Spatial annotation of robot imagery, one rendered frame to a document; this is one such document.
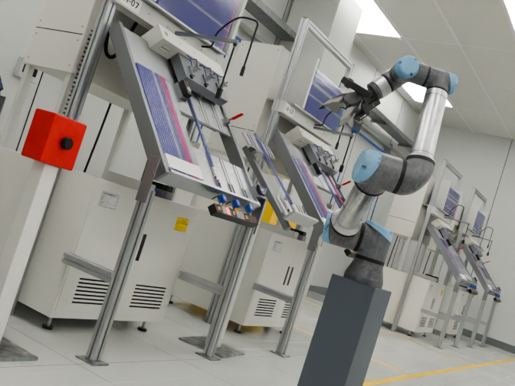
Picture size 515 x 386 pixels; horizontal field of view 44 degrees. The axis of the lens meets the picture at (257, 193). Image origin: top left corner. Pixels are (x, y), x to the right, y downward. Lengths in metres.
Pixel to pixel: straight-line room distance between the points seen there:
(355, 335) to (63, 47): 1.67
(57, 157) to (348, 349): 1.22
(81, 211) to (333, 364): 1.11
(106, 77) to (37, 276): 0.91
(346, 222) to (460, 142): 8.21
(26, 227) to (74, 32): 1.02
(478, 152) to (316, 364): 8.18
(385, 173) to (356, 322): 0.61
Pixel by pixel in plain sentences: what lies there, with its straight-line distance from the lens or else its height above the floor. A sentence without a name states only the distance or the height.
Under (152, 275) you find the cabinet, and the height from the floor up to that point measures 0.28.
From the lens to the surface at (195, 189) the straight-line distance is 2.53.
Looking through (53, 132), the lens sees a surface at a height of 0.72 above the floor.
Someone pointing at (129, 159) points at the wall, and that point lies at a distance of 5.05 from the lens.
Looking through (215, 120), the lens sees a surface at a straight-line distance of 3.00.
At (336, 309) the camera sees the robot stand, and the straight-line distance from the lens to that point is 2.45.
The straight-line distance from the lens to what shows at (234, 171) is 2.87.
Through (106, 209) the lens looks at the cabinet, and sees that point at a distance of 2.62.
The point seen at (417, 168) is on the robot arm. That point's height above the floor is 0.97.
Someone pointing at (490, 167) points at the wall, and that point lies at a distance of 10.31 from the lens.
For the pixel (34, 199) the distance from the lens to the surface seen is 2.16.
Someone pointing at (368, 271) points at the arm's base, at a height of 0.60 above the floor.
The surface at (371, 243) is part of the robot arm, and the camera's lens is 2.45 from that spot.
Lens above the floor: 0.65
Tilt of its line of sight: 3 degrees up
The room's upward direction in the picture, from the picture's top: 18 degrees clockwise
